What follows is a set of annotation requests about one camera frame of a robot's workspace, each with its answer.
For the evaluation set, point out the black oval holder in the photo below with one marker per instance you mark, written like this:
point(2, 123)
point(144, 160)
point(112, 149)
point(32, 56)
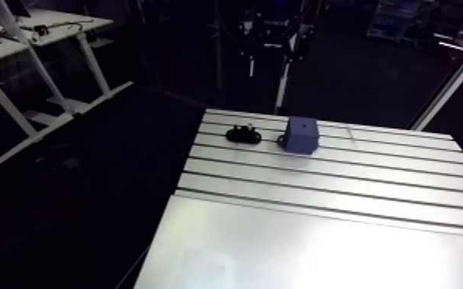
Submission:
point(243, 135)

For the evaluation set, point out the white upright post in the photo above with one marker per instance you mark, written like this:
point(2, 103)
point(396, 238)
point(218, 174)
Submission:
point(282, 86)

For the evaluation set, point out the dark blue-grey block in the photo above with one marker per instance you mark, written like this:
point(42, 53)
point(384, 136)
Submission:
point(301, 137)

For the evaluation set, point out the pale slanted post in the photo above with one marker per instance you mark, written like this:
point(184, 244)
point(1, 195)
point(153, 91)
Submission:
point(449, 86)

